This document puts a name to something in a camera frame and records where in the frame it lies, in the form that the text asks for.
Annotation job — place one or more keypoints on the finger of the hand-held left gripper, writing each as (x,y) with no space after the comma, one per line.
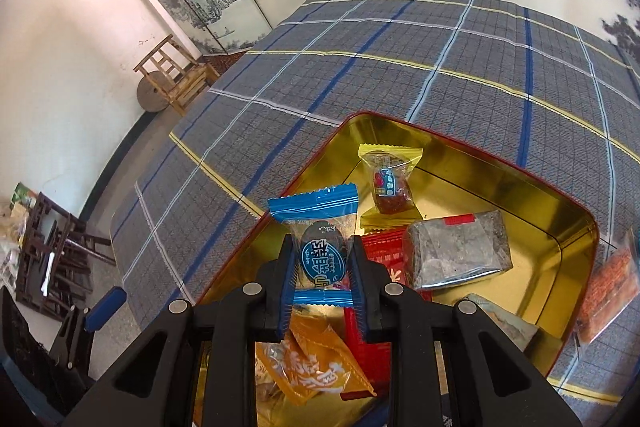
(105,309)

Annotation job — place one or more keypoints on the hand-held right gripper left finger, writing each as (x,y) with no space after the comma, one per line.
(287,297)

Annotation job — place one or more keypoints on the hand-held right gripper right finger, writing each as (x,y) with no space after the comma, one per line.
(361,302)

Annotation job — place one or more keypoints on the blue candy packet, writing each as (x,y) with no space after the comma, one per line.
(322,257)

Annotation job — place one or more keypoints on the grey sesame bar packet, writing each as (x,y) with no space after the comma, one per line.
(455,252)

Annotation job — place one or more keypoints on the red and gold tin box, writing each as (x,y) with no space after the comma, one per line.
(550,227)

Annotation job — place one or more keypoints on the red ridged snack packet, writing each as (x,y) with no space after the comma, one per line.
(385,252)

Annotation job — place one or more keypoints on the orange candy wrapper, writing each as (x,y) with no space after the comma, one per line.
(320,367)

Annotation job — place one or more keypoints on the dark wooden chair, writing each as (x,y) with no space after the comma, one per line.
(50,247)

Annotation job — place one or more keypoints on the yellow red date packet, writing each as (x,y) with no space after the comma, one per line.
(390,187)

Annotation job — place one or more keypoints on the pile of assorted packets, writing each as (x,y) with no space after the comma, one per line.
(15,222)

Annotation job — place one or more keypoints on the grey patterned packet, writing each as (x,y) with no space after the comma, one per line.
(510,322)

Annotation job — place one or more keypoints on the round stone disc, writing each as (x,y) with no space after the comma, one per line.
(147,96)

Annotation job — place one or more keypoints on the light wooden chair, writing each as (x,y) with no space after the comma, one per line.
(187,79)

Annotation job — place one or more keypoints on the orange snack bag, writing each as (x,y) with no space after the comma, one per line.
(612,292)

